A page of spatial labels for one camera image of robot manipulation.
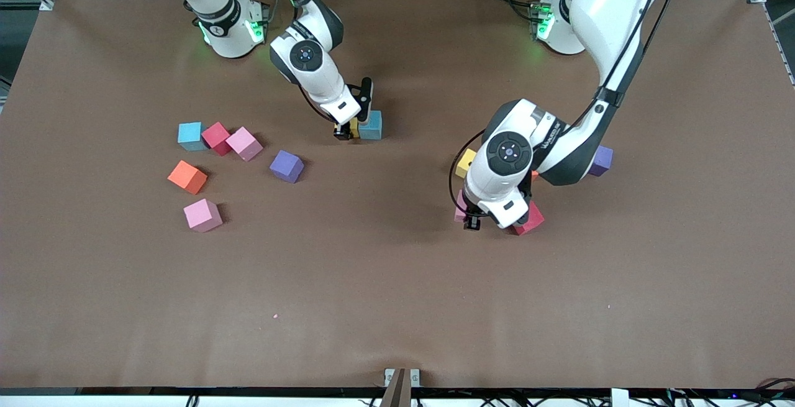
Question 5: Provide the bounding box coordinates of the light blue foam cube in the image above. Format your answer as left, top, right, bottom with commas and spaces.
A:
358, 111, 383, 140
178, 122, 206, 152

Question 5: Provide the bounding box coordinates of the red foam cube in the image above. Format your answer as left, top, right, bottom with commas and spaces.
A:
201, 122, 232, 157
511, 201, 546, 236

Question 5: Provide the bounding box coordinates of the purple foam cube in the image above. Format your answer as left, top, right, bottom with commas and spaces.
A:
270, 150, 305, 184
590, 145, 614, 177

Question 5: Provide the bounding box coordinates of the brown table cover sheet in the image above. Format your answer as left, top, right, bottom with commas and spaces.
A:
0, 0, 795, 390

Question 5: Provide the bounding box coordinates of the brown wooden bar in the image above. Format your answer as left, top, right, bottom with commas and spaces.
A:
380, 368, 412, 407

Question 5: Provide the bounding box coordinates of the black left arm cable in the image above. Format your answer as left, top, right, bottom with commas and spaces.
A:
448, 0, 683, 218

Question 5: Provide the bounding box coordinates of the white metal bracket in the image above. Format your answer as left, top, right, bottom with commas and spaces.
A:
384, 368, 420, 388

